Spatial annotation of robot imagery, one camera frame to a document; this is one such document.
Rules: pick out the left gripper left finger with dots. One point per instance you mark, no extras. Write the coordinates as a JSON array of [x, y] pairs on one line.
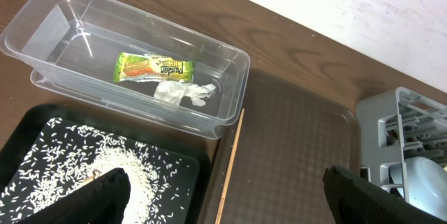
[[102, 200]]

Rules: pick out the grey dishwasher rack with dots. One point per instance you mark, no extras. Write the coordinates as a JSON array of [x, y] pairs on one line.
[[397, 125]]

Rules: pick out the wooden chopstick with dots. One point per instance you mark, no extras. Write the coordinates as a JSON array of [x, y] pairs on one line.
[[229, 169]]

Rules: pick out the clear plastic bin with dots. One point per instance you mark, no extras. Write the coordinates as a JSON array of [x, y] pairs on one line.
[[75, 44]]

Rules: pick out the white napkin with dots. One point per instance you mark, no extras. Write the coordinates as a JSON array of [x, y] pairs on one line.
[[173, 92]]

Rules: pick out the brown serving tray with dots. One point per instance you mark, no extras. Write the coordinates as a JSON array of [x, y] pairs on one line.
[[289, 137]]

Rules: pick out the green snack wrapper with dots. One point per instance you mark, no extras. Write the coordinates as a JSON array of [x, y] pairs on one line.
[[151, 68]]

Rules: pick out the spilled rice food waste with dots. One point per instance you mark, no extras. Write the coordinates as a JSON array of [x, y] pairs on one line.
[[67, 155]]

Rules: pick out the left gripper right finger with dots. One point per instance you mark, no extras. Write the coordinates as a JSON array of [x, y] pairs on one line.
[[353, 199]]

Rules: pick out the black waste tray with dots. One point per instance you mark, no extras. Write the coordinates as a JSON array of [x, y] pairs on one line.
[[33, 121]]

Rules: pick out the light blue bowl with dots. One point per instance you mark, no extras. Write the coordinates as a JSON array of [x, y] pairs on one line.
[[426, 182]]

